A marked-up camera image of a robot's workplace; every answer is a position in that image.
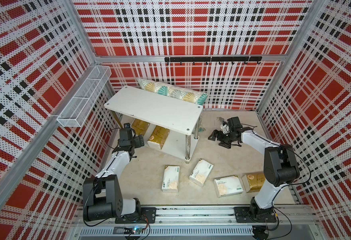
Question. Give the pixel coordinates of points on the white tissue pack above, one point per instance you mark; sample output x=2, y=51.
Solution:
x=201, y=172
x=228, y=186
x=171, y=177

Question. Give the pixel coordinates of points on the white wire mesh basket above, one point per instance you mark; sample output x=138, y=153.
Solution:
x=78, y=108

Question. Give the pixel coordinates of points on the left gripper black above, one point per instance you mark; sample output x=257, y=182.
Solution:
x=138, y=141

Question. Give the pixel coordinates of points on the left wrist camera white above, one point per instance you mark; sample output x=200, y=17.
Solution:
x=127, y=127

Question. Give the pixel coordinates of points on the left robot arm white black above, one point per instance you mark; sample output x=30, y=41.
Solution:
x=102, y=196

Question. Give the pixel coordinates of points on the gold tissue pack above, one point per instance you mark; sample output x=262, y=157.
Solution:
x=158, y=138
x=140, y=127
x=253, y=182

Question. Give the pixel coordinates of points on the black wall hook rail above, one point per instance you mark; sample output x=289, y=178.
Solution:
x=244, y=59

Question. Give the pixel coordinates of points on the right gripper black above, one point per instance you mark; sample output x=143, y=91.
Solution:
x=220, y=133

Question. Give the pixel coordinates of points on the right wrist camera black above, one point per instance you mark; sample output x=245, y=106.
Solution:
x=234, y=124

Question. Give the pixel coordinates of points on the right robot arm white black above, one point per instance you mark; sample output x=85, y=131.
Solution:
x=280, y=169

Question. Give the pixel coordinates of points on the white two-tier shelf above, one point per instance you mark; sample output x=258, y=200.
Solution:
x=180, y=117

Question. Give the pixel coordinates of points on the geometric patterned pillow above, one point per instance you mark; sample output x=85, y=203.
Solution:
x=172, y=91

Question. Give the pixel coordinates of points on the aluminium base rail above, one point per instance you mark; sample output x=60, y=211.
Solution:
x=218, y=222

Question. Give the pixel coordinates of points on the small green circuit board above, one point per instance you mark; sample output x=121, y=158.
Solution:
x=133, y=231

